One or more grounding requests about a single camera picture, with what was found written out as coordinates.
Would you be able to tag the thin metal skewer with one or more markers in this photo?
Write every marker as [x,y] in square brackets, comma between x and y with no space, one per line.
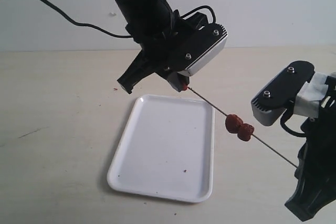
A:
[253,135]

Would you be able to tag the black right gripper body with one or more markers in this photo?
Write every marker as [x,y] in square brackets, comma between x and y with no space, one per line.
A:
[316,101]

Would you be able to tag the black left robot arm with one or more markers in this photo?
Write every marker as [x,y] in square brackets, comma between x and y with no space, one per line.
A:
[173,46]

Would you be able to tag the white rectangular plastic tray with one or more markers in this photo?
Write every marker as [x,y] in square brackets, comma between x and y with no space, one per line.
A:
[166,150]

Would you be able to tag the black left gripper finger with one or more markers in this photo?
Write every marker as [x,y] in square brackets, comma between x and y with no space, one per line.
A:
[177,81]
[144,64]

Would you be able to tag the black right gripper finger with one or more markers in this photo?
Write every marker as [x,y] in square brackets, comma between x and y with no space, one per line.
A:
[310,196]

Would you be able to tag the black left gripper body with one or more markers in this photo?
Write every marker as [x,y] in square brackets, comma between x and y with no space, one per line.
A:
[159,29]

